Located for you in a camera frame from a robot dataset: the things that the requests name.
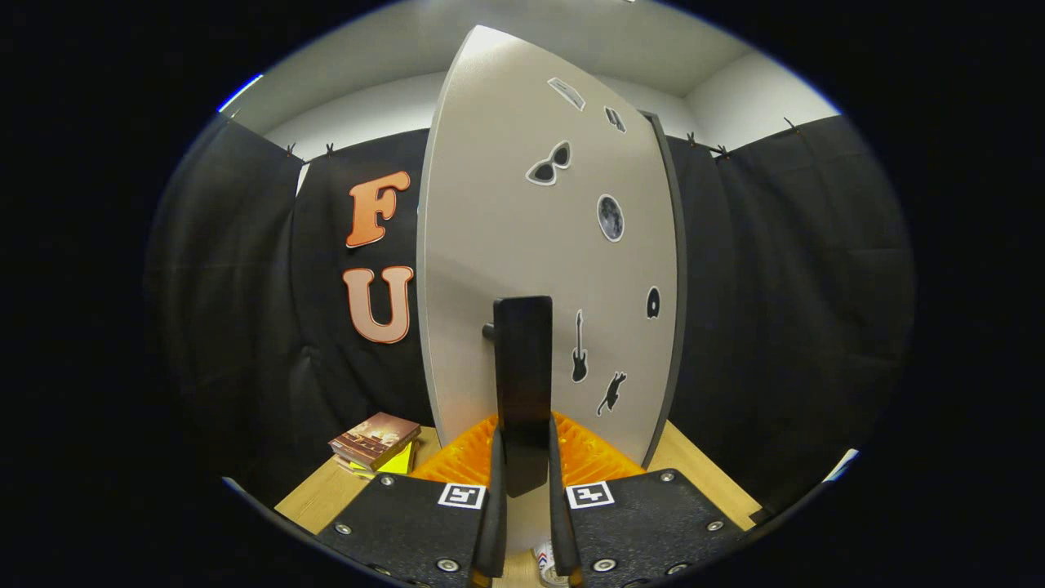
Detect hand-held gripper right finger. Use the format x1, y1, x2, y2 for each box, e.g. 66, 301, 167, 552
545, 411, 748, 588

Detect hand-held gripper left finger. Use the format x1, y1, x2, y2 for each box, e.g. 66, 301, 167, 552
317, 408, 509, 588

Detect white canvas shoe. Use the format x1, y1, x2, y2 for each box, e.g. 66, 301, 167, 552
535, 541, 571, 588

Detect black door handle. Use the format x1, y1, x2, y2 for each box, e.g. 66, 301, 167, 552
482, 296, 554, 499

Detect yellow book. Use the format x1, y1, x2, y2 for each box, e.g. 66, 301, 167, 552
349, 441, 419, 479

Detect brown book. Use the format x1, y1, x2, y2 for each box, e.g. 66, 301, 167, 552
329, 412, 421, 472

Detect black backdrop cloth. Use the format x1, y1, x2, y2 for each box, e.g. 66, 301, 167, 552
145, 114, 915, 515

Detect row of black cloth clips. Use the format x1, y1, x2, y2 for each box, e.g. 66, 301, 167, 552
282, 117, 801, 160

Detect ceiling light strip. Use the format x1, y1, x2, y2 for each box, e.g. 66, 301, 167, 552
217, 73, 264, 114

